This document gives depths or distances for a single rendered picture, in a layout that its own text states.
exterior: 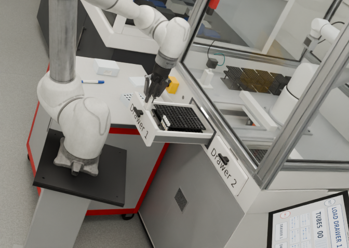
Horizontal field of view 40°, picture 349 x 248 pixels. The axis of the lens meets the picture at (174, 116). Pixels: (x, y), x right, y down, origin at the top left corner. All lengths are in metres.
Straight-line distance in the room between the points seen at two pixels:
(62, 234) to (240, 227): 0.79
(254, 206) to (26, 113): 1.99
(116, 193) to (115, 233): 0.98
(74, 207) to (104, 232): 0.81
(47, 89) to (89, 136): 0.26
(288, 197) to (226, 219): 0.30
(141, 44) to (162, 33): 1.02
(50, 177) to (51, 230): 0.36
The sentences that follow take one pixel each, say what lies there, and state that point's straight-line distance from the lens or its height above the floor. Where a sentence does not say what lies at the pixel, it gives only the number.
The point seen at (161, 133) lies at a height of 0.89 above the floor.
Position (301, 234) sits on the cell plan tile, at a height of 1.06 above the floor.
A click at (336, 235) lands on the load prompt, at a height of 1.15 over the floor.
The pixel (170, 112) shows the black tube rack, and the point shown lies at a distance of 2.35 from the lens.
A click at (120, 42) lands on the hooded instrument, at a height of 0.85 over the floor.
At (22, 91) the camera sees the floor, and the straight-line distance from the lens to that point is 3.79.
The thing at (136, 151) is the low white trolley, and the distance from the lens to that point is 2.56.
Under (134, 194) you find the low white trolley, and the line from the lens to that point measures 2.80.
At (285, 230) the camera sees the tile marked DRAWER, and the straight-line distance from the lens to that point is 1.82.
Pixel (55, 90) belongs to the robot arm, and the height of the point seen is 1.02.
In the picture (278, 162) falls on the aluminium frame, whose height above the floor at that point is 1.10.
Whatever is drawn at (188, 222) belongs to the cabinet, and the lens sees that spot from 2.51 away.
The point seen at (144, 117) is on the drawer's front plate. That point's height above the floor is 0.90.
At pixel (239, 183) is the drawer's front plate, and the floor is 0.88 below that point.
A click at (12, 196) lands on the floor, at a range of 2.93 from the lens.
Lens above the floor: 2.04
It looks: 29 degrees down
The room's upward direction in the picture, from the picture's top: 25 degrees clockwise
